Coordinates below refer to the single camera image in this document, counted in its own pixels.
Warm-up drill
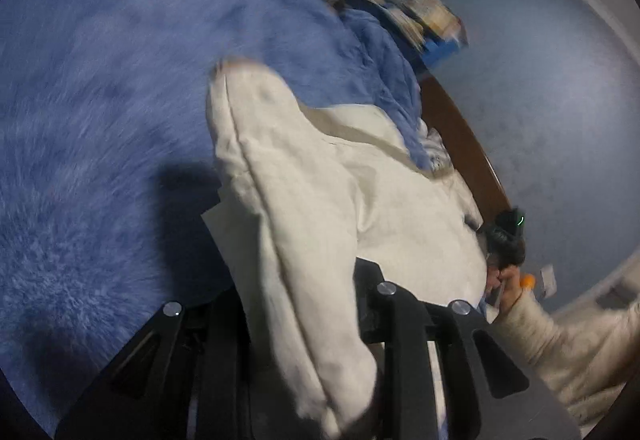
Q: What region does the cream white padded jacket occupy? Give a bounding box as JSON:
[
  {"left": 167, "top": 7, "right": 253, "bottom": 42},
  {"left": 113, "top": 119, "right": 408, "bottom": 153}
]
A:
[{"left": 205, "top": 60, "right": 486, "bottom": 439}]

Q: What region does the right forearm cream sleeve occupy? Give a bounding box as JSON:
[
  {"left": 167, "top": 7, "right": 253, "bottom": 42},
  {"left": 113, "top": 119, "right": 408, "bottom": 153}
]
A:
[{"left": 491, "top": 286, "right": 640, "bottom": 426}]

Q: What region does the right hand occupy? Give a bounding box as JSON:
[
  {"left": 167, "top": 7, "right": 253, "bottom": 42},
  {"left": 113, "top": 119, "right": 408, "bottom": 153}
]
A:
[{"left": 485, "top": 265, "right": 536, "bottom": 323}]

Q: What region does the brown wooden headboard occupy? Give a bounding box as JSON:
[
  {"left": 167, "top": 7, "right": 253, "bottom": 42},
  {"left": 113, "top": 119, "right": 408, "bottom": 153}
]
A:
[{"left": 419, "top": 76, "right": 511, "bottom": 220}]

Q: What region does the row of books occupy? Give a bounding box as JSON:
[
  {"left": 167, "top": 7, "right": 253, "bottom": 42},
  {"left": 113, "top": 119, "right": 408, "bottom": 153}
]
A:
[{"left": 344, "top": 0, "right": 467, "bottom": 44}]

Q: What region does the blue fleece bed blanket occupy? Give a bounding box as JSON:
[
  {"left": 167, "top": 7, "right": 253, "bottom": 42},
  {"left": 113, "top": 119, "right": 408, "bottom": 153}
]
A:
[{"left": 1, "top": 0, "right": 430, "bottom": 434}]

